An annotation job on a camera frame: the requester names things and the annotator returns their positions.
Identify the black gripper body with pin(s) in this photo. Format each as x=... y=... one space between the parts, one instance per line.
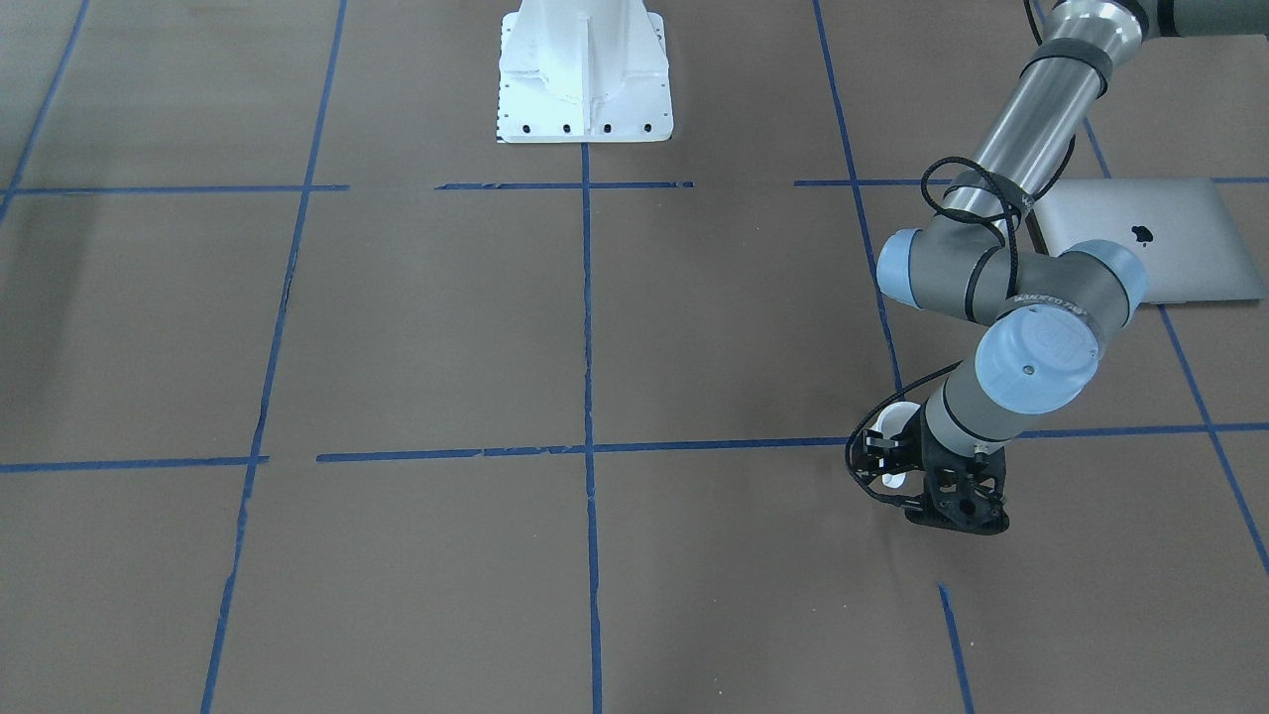
x=910 y=448

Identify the white plastic cup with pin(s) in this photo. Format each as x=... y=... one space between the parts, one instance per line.
x=890 y=422

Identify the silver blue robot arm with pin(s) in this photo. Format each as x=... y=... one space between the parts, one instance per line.
x=1048 y=316

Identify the silver closed laptop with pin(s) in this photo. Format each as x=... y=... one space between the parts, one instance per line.
x=1171 y=240

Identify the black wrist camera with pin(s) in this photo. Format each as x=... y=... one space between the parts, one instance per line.
x=887 y=457

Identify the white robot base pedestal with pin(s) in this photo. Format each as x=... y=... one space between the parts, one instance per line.
x=583 y=71

